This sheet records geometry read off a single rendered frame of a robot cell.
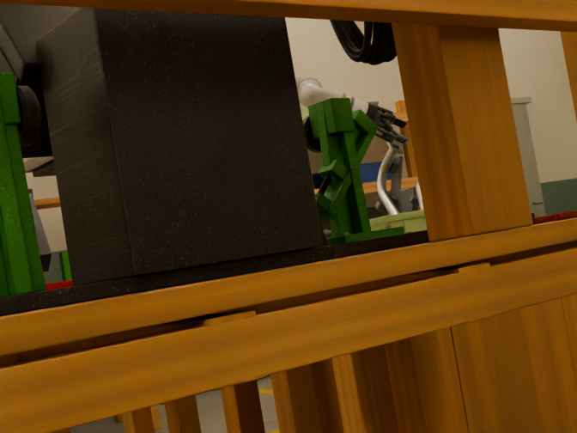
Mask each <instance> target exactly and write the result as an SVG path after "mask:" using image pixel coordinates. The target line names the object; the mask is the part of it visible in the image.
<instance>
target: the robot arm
mask: <svg viewBox="0 0 577 433"><path fill-rule="evenodd" d="M295 80H296V86H297V91H298V96H299V100H300V102H301V103H302V104H303V105H304V106H306V107H309V106H311V105H314V104H316V103H318V102H321V101H325V100H327V99H330V98H350V104H351V109H352V112H354V111H356V110H359V109H361V110H362V111H363V112H364V113H365V114H366V115H367V116H368V117H369V118H370V119H371V120H372V121H373V122H374V123H375V124H376V125H377V126H378V129H377V131H376V132H375V136H377V137H380V138H382V139H384V140H386V141H387V142H389V143H392V142H393V141H394V140H395V141H398V142H400V143H403V144H407V142H408V141H409V138H408V137H406V136H403V135H401V134H399V133H396V132H395V131H394V130H393V127H392V126H391V123H393V124H394V125H396V126H399V127H401V128H404V127H405V126H406V121H404V120H401V119H399V118H396V116H395V115H393V111H390V110H388V109H385V108H383V107H379V106H375V105H372V104H370V103H368V102H365V101H363V100H360V99H358V98H355V97H352V96H350V95H347V94H345V93H342V92H340V91H333V92H330V91H327V90H324V89H322V85H321V82H320V81H319V80H318V79H317V78H315V77H313V76H296V77H295ZM387 137H389V138H390V139H389V138H387Z"/></svg>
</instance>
